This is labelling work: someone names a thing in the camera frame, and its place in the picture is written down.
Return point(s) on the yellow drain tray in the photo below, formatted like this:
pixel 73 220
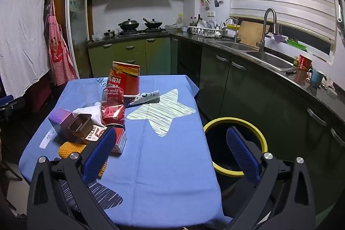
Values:
pixel 233 26

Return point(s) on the steel double sink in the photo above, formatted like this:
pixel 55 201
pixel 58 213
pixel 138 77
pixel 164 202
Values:
pixel 269 59

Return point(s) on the purple soap tray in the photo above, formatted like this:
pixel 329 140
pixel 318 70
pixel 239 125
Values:
pixel 279 37

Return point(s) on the small steel faucet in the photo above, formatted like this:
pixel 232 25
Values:
pixel 235 30

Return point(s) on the purple box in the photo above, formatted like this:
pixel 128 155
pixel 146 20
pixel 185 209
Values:
pixel 60 119

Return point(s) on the red checked apron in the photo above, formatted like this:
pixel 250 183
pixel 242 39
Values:
pixel 58 57

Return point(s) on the cooking oil bottle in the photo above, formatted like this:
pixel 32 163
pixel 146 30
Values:
pixel 180 21

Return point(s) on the white curtain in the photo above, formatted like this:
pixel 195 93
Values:
pixel 21 30

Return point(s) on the small white printed packet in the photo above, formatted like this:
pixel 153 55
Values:
pixel 47 138

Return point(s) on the green sponge tray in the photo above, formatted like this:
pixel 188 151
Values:
pixel 296 44

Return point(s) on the yellow-rimmed trash bin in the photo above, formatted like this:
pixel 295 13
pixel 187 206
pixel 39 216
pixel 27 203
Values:
pixel 234 119

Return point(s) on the gas stove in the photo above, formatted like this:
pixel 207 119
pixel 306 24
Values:
pixel 142 32

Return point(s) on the crushed red drink can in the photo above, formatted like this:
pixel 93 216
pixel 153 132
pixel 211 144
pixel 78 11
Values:
pixel 111 111

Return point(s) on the white crumpled paper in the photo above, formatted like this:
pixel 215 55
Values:
pixel 90 111

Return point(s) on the dark red stool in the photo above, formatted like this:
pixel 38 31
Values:
pixel 39 96

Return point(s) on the green base cabinets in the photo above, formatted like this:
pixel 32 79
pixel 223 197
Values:
pixel 242 84

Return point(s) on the crumpled dish cloth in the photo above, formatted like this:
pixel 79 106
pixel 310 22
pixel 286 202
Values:
pixel 329 86

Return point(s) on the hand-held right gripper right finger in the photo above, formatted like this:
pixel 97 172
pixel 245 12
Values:
pixel 241 151

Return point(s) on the blue star-print tablecloth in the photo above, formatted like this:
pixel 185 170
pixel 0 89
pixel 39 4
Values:
pixel 161 165

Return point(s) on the red paper cup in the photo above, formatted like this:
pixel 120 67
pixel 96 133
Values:
pixel 305 62

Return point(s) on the wooden cutting board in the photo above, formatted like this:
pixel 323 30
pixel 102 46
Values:
pixel 252 33

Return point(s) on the tall steel faucet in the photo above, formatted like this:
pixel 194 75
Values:
pixel 265 19

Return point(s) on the small red box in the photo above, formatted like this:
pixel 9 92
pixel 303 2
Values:
pixel 120 142

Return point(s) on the orange corn cob toy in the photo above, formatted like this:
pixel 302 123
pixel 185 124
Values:
pixel 70 150

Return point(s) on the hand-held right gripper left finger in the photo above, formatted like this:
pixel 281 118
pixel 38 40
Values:
pixel 101 150

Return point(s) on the blue mug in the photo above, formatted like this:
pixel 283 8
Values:
pixel 317 78

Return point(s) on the black lidded wok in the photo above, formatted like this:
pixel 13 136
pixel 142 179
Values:
pixel 128 24

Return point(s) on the red instant noodle cup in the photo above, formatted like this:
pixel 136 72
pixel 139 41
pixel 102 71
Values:
pixel 126 81

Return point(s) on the white toothpaste tube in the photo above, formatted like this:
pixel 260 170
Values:
pixel 147 97

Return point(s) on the white dish rack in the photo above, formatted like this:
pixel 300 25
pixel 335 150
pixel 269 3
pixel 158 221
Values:
pixel 206 29

